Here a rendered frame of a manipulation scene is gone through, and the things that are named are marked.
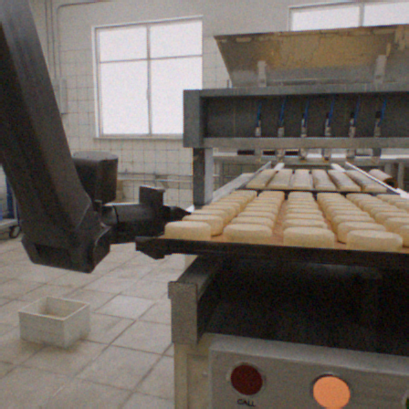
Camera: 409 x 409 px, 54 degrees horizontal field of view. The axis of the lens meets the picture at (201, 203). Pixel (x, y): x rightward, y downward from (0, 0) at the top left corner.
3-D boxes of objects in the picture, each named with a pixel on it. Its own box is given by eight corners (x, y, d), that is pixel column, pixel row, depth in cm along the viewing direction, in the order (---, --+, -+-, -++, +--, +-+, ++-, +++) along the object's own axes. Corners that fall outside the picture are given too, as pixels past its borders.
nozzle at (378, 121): (368, 162, 108) (372, 94, 105) (380, 162, 107) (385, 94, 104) (372, 164, 102) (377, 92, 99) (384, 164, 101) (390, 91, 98)
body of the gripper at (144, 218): (149, 249, 63) (103, 255, 59) (150, 184, 61) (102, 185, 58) (168, 259, 57) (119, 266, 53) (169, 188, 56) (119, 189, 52)
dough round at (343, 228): (372, 238, 47) (373, 222, 47) (393, 247, 42) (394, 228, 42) (330, 237, 47) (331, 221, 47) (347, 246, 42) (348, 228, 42)
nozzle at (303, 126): (297, 162, 112) (299, 96, 109) (308, 162, 111) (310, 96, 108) (297, 163, 106) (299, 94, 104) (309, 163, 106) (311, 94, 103)
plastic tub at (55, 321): (18, 339, 209) (16, 310, 207) (48, 321, 230) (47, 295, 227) (65, 350, 199) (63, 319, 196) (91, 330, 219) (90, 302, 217)
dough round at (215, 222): (224, 237, 47) (225, 220, 47) (182, 236, 47) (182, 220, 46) (220, 229, 52) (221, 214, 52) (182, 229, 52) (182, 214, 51)
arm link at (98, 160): (22, 257, 46) (93, 270, 45) (21, 159, 43) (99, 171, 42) (68, 225, 58) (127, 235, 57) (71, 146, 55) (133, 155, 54)
